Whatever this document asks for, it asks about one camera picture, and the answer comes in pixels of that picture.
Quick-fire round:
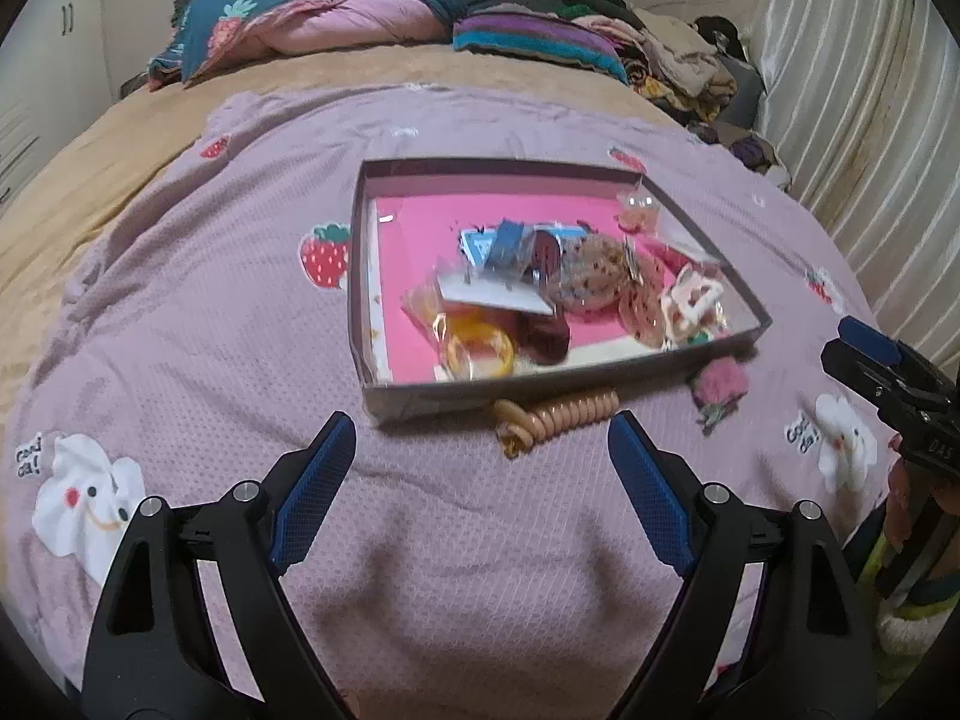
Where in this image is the pink fluffy hair clip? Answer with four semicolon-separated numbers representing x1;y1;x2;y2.
688;358;751;430

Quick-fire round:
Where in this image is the pink book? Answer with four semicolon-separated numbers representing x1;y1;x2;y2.
371;195;676;383

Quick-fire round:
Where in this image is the pile of clothes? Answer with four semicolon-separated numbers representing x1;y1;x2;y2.
559;0;792;188

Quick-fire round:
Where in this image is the tan bed sheet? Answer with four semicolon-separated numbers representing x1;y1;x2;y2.
0;41;676;301

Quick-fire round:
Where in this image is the pink mesh dotted scrunchie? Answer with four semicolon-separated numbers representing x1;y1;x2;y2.
616;255;670;350
551;235;632;316

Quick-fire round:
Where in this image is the pearl cream hair clip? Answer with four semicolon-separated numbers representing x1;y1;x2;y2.
616;191;665;235

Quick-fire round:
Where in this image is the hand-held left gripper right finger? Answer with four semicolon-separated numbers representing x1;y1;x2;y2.
607;411;878;720

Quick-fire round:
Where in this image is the blue hair claw clip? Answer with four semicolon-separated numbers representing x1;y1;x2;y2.
480;219;530;275

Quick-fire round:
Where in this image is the grey cardboard box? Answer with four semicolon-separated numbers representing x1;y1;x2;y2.
346;157;773;425

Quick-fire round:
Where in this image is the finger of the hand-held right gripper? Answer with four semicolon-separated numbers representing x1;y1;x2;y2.
821;340;893;406
838;316;901;365

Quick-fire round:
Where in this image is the white striped curtain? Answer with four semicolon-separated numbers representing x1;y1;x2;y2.
750;0;960;361

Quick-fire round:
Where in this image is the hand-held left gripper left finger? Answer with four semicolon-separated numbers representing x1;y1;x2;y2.
81;411;357;720

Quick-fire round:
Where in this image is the clear plastic bag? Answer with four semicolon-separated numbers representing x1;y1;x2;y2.
401;270;526;383

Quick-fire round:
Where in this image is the white stud earring card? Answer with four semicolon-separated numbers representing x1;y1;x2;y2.
437;270;557;316

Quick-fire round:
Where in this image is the pink strawberry print blanket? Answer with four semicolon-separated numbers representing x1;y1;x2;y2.
0;82;893;720

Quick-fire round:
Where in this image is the white wardrobe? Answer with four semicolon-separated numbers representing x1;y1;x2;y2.
0;0;125;203

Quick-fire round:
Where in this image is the white pink hair claw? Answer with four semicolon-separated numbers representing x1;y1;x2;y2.
660;270;732;350

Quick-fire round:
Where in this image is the teal pink strawberry quilt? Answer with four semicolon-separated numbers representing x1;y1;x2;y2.
148;0;467;91

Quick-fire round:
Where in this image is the peach spiral hair tie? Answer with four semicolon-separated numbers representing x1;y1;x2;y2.
529;388;620;440

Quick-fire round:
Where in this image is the purple teal striped cloth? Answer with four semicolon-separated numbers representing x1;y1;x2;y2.
452;11;629;85

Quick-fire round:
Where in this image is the person's right forearm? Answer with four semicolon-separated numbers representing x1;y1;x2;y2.
847;457;960;661

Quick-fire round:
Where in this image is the amber spiral hair tie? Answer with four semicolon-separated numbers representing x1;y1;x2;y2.
493;399;545;460

